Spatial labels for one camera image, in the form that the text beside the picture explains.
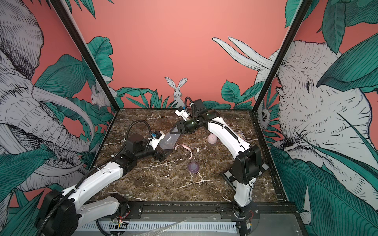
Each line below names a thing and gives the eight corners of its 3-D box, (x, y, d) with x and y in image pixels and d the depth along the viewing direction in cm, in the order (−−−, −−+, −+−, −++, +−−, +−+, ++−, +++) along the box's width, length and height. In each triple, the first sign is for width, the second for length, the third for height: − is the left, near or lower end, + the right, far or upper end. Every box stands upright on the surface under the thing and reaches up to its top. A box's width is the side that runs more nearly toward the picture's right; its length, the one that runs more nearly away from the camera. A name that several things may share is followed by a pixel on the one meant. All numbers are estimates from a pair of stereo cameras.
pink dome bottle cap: (212, 145, 102) (212, 141, 99) (206, 139, 105) (206, 135, 102) (217, 141, 104) (217, 137, 100) (211, 135, 107) (212, 132, 104)
